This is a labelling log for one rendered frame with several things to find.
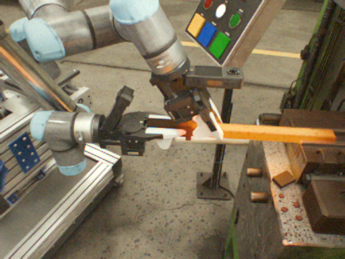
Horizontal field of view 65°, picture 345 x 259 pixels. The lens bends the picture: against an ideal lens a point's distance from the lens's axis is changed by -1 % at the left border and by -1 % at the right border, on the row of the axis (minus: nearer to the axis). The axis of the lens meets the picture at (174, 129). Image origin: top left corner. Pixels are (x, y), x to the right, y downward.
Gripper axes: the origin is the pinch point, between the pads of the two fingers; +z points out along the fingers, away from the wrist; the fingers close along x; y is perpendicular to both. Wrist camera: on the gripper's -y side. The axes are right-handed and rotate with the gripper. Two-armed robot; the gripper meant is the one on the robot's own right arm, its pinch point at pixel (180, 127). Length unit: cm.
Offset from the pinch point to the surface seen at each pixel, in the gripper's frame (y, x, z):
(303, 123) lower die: 1.2, -5.2, 30.3
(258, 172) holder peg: 12.3, 1.9, 20.5
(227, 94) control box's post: 29, -56, 19
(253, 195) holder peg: 12.1, 9.1, 18.0
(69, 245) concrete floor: 101, -14, -57
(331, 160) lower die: 1.0, 7.0, 32.6
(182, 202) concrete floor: 101, -45, 2
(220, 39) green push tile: -2.1, -45.0, 11.5
